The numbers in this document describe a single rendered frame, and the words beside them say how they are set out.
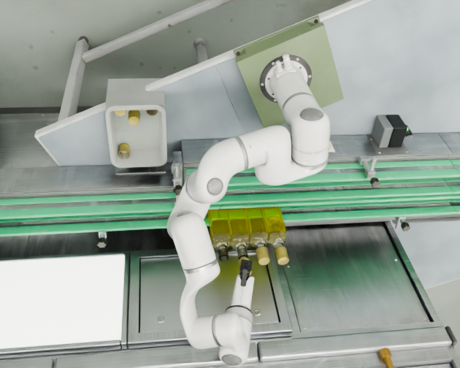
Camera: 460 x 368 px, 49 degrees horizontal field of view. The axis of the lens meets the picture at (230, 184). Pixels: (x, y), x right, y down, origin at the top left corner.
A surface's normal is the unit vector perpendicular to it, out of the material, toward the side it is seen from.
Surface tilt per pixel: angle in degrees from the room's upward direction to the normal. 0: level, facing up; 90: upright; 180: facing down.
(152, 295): 90
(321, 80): 2
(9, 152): 90
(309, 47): 2
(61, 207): 90
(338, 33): 0
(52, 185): 90
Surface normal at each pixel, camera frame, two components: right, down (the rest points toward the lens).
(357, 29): 0.12, 0.65
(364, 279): 0.04, -0.76
